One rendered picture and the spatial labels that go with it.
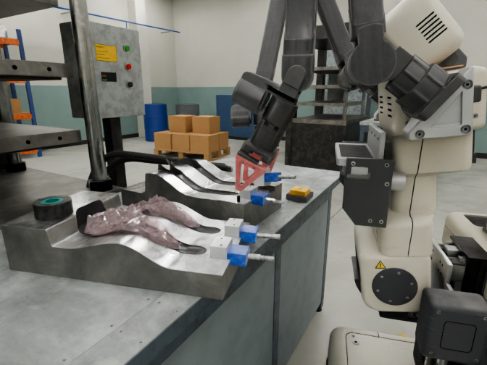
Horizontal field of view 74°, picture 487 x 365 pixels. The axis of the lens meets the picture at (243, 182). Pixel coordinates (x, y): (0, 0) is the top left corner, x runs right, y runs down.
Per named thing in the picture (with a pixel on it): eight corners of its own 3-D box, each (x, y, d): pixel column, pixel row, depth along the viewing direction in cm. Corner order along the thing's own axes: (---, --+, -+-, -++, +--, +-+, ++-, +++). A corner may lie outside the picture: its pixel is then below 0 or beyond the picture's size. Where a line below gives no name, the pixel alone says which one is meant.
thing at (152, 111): (174, 139, 824) (172, 103, 800) (156, 142, 776) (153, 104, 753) (158, 137, 855) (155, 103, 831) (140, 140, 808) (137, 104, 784)
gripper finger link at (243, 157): (220, 185, 66) (240, 145, 63) (230, 176, 73) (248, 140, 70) (249, 201, 66) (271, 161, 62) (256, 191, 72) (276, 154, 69)
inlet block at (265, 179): (298, 185, 101) (298, 167, 100) (292, 186, 96) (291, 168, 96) (261, 185, 107) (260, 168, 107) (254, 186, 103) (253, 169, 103)
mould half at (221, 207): (281, 207, 113) (282, 169, 109) (244, 235, 91) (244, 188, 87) (172, 186, 137) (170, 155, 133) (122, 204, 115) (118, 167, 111)
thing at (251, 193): (287, 208, 93) (288, 190, 91) (280, 214, 89) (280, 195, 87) (247, 201, 99) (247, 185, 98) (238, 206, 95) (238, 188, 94)
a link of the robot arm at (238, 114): (266, 84, 97) (267, 90, 105) (228, 86, 98) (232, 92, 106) (267, 124, 98) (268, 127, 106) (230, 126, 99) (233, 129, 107)
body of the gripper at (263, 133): (238, 150, 64) (255, 116, 61) (249, 143, 73) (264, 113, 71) (267, 166, 63) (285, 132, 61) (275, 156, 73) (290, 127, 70)
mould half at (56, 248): (250, 241, 87) (250, 203, 84) (222, 300, 62) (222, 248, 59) (87, 224, 98) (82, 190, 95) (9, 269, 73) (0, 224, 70)
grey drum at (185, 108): (201, 138, 842) (199, 103, 818) (200, 142, 786) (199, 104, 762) (177, 138, 836) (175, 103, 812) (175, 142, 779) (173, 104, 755)
